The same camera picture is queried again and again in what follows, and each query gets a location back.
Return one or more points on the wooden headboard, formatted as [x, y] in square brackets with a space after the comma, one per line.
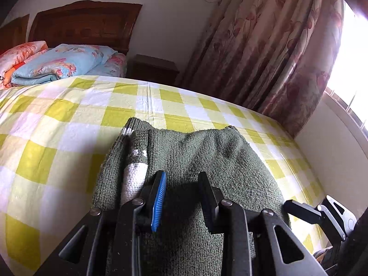
[83, 23]

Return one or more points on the blue floral folded quilt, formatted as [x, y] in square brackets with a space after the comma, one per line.
[63, 60]

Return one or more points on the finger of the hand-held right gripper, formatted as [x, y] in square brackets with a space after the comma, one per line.
[304, 211]

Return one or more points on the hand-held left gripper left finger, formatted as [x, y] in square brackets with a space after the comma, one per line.
[158, 204]

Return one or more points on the dark wooden nightstand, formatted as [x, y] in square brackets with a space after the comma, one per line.
[152, 69]

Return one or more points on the green and white knit sweater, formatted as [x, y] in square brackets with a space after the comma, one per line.
[195, 158]

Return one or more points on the floral pillow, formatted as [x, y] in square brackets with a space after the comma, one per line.
[112, 64]

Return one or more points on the yellow checkered bed sheet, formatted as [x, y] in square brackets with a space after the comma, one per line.
[72, 126]

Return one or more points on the floral pink curtain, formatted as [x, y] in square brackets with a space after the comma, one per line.
[273, 49]

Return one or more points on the window with metal grille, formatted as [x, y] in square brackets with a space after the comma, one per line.
[350, 77]

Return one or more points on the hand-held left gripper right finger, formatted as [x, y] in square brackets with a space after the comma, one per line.
[208, 207]

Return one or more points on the orange floral folded quilt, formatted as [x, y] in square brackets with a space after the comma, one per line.
[17, 57]

